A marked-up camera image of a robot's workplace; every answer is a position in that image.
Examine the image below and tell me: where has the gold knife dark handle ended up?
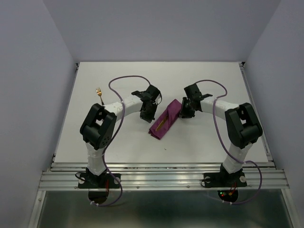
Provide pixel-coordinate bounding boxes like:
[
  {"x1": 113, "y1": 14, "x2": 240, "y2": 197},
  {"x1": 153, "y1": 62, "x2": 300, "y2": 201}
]
[{"x1": 156, "y1": 115, "x2": 169, "y2": 131}]

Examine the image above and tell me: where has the purple cloth napkin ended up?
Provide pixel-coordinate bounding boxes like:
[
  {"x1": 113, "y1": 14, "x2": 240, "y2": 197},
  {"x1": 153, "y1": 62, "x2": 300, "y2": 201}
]
[{"x1": 148, "y1": 99, "x2": 181, "y2": 140}]

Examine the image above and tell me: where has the gold fork dark handle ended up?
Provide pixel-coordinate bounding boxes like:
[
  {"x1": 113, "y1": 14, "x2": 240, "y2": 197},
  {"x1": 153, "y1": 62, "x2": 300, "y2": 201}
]
[{"x1": 96, "y1": 87, "x2": 104, "y2": 105}]

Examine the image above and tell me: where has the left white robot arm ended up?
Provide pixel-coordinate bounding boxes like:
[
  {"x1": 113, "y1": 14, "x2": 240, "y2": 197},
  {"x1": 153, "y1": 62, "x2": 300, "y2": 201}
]
[{"x1": 76, "y1": 85, "x2": 162, "y2": 189}]

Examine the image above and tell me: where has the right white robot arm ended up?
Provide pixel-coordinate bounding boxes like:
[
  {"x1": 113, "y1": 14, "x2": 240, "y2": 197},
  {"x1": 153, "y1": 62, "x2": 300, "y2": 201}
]
[{"x1": 180, "y1": 84, "x2": 263, "y2": 188}]

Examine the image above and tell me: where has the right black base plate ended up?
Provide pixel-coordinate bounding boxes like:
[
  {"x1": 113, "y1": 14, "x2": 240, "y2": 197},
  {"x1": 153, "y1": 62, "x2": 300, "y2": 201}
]
[{"x1": 200, "y1": 172, "x2": 247, "y2": 189}]

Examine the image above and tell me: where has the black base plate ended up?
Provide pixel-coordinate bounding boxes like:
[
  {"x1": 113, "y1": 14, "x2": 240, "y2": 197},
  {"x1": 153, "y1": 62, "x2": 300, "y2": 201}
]
[
  {"x1": 75, "y1": 172, "x2": 120, "y2": 189},
  {"x1": 200, "y1": 172, "x2": 247, "y2": 189}
]

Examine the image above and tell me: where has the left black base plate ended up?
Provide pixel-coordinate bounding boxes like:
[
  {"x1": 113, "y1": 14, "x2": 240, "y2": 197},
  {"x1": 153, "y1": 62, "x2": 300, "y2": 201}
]
[{"x1": 75, "y1": 172, "x2": 120, "y2": 189}]

